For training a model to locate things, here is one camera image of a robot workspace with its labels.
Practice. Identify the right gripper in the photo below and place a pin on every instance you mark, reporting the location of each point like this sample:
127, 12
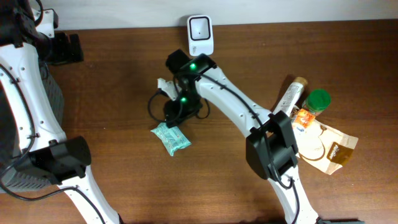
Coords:
176, 112

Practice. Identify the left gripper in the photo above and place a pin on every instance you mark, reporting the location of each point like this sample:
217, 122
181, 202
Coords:
73, 48

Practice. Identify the teal snack packet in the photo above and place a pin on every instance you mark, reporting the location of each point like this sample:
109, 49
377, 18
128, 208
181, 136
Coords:
172, 138

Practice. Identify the white cream tube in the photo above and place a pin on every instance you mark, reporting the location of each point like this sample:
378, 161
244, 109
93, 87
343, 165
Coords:
291, 96

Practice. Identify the orange tissue pack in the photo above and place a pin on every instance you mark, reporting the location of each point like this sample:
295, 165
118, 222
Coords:
302, 120

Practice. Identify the green lid jar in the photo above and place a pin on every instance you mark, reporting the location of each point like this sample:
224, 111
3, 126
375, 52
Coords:
317, 101

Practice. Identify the brown grain bag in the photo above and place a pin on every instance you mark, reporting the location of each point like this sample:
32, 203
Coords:
324, 147

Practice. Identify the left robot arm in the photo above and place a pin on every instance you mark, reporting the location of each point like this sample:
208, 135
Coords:
23, 48

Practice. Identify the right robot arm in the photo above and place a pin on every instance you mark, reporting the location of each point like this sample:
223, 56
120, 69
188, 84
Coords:
271, 146

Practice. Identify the white barcode scanner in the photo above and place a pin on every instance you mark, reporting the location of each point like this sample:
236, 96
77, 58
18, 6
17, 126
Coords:
200, 35

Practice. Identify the grey plastic basket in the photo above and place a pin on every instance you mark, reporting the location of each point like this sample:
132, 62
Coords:
31, 115

